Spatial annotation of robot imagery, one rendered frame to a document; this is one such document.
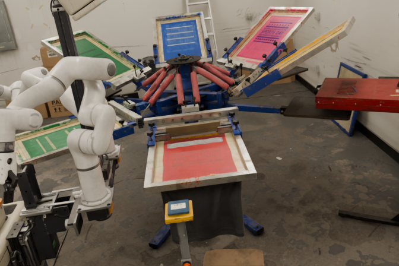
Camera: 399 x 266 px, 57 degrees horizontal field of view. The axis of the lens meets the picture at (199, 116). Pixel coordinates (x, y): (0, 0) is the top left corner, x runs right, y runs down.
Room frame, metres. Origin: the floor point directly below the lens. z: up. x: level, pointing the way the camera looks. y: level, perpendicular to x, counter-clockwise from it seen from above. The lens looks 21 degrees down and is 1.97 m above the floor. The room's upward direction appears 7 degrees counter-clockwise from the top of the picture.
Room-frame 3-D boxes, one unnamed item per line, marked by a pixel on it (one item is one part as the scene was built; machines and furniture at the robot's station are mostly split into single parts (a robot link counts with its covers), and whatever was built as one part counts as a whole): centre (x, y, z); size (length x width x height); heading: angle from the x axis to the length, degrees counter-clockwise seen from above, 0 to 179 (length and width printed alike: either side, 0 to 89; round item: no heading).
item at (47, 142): (2.60, 0.85, 1.05); 1.08 x 0.61 x 0.23; 122
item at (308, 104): (2.76, -0.51, 0.91); 1.34 x 0.40 x 0.08; 62
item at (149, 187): (2.02, 0.05, 0.97); 0.79 x 0.58 x 0.04; 2
